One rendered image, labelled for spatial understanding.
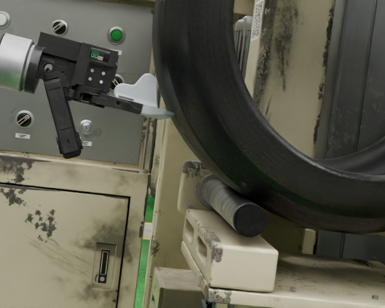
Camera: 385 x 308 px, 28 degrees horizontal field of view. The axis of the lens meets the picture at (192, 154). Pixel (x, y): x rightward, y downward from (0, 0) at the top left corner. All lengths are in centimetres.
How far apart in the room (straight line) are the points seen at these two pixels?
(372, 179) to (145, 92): 33
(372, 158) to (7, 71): 63
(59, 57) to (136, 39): 57
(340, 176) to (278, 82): 41
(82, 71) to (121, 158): 60
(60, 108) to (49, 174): 54
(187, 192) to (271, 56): 29
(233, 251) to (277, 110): 44
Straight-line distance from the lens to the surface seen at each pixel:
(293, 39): 141
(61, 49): 109
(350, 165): 133
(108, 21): 165
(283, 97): 140
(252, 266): 103
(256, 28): 146
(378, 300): 113
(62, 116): 108
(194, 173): 135
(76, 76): 107
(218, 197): 118
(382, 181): 105
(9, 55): 107
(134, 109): 107
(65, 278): 163
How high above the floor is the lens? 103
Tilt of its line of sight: 3 degrees down
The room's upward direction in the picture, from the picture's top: 7 degrees clockwise
